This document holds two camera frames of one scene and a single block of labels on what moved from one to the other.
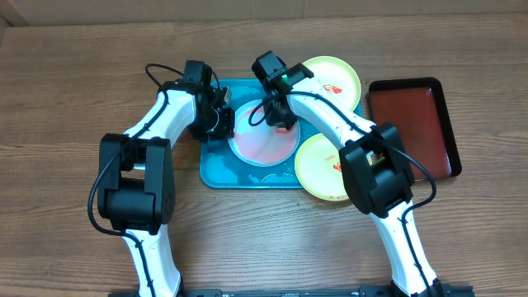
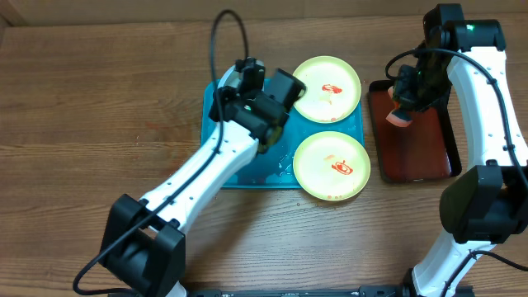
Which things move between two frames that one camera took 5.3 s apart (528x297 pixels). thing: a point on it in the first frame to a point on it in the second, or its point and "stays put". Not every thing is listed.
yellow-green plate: x=318 y=169 stays put
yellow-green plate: x=337 y=78 stays put
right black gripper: x=281 y=115 to x=405 y=97
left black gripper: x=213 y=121 to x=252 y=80
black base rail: x=379 y=291 stays put
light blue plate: x=261 y=144 to x=232 y=77
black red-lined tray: x=417 y=110 stays put
